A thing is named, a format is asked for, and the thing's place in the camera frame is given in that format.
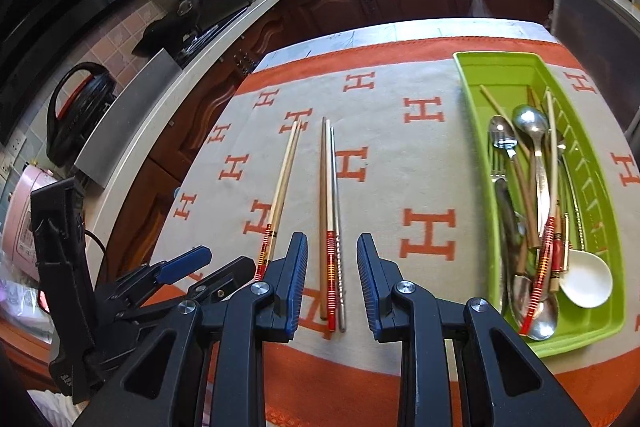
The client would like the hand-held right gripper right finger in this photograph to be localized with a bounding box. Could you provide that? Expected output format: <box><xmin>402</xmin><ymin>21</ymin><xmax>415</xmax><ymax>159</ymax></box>
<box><xmin>356</xmin><ymin>233</ymin><xmax>593</xmax><ymax>427</ymax></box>

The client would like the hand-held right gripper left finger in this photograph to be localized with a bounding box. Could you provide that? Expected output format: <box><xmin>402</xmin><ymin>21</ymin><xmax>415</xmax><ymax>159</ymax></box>
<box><xmin>72</xmin><ymin>232</ymin><xmax>309</xmax><ymax>427</ymax></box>

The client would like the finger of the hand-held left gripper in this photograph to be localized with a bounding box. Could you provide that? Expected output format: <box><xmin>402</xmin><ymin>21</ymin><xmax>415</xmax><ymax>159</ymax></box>
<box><xmin>187</xmin><ymin>257</ymin><xmax>257</xmax><ymax>303</ymax></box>
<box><xmin>100</xmin><ymin>246</ymin><xmax>212</xmax><ymax>313</ymax></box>

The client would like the metal chopstick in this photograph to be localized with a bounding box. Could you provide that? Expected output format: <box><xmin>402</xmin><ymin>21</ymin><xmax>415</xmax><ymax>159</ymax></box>
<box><xmin>327</xmin><ymin>119</ymin><xmax>347</xmax><ymax>334</ymax></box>
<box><xmin>560</xmin><ymin>149</ymin><xmax>586</xmax><ymax>253</ymax></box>

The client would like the brown chopstick with red band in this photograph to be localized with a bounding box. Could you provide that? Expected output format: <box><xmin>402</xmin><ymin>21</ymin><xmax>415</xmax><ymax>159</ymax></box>
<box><xmin>320</xmin><ymin>117</ymin><xmax>337</xmax><ymax>334</ymax></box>

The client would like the light bamboo chopstick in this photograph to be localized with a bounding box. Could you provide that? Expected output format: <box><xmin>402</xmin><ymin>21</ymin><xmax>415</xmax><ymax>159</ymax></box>
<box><xmin>254</xmin><ymin>122</ymin><xmax>299</xmax><ymax>282</ymax></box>
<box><xmin>265</xmin><ymin>123</ymin><xmax>304</xmax><ymax>268</ymax></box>

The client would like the round metal spoon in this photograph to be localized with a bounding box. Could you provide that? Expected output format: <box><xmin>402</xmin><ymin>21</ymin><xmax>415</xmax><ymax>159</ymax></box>
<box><xmin>519</xmin><ymin>289</ymin><xmax>560</xmax><ymax>342</ymax></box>

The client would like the metal fork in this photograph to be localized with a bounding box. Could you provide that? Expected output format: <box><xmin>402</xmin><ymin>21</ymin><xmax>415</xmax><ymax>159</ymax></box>
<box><xmin>489</xmin><ymin>146</ymin><xmax>531</xmax><ymax>313</ymax></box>

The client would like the small metal spoon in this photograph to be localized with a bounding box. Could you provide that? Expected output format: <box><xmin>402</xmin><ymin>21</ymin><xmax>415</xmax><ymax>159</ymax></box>
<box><xmin>489</xmin><ymin>115</ymin><xmax>523</xmax><ymax>180</ymax></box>

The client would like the white spoon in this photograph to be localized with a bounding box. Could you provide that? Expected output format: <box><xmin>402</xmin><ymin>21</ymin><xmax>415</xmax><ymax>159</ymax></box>
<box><xmin>558</xmin><ymin>249</ymin><xmax>614</xmax><ymax>309</ymax></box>

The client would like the brown wooden chopstick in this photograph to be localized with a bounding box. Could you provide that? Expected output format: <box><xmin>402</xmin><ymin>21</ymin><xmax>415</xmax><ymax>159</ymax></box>
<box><xmin>479</xmin><ymin>84</ymin><xmax>536</xmax><ymax>250</ymax></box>

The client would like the large metal spoon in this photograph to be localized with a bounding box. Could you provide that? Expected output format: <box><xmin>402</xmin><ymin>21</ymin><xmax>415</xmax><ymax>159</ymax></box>
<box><xmin>512</xmin><ymin>104</ymin><xmax>551</xmax><ymax>238</ymax></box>

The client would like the green plastic tray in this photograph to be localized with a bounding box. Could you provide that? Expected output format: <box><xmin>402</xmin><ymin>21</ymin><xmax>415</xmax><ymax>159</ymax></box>
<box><xmin>452</xmin><ymin>51</ymin><xmax>628</xmax><ymax>358</ymax></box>

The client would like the pink rice cooker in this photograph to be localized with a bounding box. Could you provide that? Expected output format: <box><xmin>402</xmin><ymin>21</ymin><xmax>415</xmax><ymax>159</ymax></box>
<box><xmin>0</xmin><ymin>164</ymin><xmax>56</xmax><ymax>288</ymax></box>

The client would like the orange beige printed tablecloth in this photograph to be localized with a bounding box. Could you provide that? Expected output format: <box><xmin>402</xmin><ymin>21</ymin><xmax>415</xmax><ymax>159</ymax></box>
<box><xmin>147</xmin><ymin>38</ymin><xmax>640</xmax><ymax>427</ymax></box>

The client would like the black electric pressure cooker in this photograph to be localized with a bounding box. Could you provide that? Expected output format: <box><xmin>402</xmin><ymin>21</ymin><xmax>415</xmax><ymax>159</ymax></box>
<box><xmin>46</xmin><ymin>62</ymin><xmax>118</xmax><ymax>168</ymax></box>

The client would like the white cloth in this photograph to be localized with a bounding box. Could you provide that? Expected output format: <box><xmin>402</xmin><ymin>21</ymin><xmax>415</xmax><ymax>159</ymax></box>
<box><xmin>27</xmin><ymin>389</ymin><xmax>81</xmax><ymax>427</ymax></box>

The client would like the stainless steel panel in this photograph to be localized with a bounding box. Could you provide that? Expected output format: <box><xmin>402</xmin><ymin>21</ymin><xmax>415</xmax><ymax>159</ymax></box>
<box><xmin>74</xmin><ymin>48</ymin><xmax>182</xmax><ymax>188</ymax></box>

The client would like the black frying pan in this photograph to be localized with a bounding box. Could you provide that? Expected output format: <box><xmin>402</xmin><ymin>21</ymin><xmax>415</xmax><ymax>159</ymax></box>
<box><xmin>132</xmin><ymin>0</ymin><xmax>221</xmax><ymax>58</ymax></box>

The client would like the black cable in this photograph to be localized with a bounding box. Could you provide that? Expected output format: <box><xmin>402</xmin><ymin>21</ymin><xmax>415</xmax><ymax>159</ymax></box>
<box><xmin>82</xmin><ymin>228</ymin><xmax>110</xmax><ymax>280</ymax></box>

